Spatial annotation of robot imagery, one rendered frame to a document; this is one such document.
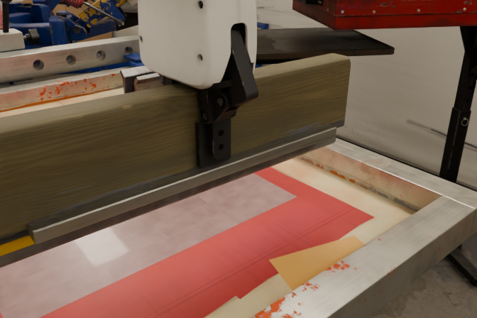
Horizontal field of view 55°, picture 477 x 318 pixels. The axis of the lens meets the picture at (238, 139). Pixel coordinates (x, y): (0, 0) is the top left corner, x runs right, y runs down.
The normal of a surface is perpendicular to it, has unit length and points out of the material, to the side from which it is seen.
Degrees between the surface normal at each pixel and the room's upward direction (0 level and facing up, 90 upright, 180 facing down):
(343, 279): 0
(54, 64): 90
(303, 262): 0
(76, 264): 0
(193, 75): 88
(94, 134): 90
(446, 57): 90
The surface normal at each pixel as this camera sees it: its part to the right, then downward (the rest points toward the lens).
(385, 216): 0.00, -0.92
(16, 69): 0.64, 0.30
